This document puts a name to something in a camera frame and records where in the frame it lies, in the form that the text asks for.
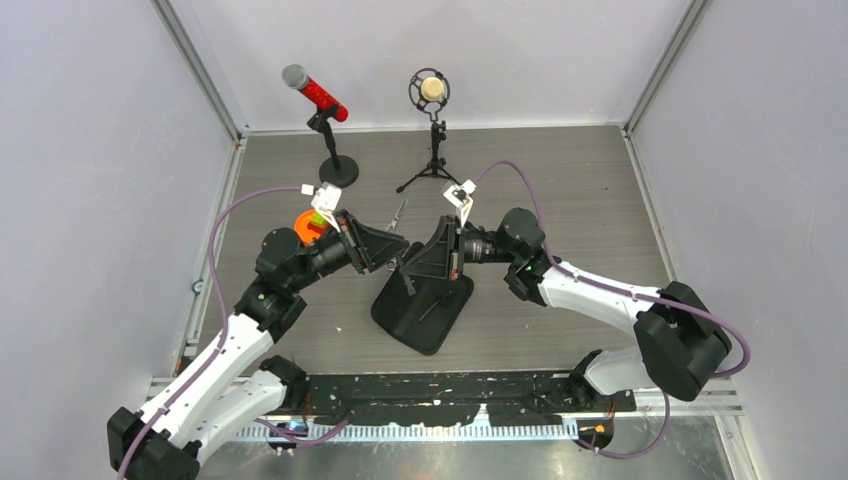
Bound black round-base microphone stand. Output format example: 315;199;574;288
307;105;359;188

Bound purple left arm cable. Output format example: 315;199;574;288
115;186;352;480

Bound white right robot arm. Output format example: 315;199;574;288
400;207;732;411

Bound orange curved toy slide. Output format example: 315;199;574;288
294;209;330;245

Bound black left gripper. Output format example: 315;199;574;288
288;210;409;293

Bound beige condenser microphone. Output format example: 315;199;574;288
408;67;450;111

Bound black tripod microphone stand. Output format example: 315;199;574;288
396;121;458;194

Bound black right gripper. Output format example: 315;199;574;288
403;215;521;280

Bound red handheld microphone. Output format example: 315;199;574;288
281;64;349;122

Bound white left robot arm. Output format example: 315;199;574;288
107;210;410;479

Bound silver hair scissors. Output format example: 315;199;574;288
384;199;408;232

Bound black tool pouch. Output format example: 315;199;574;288
370;271;474;356

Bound lime green toy brick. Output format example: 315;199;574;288
310;211;328;228

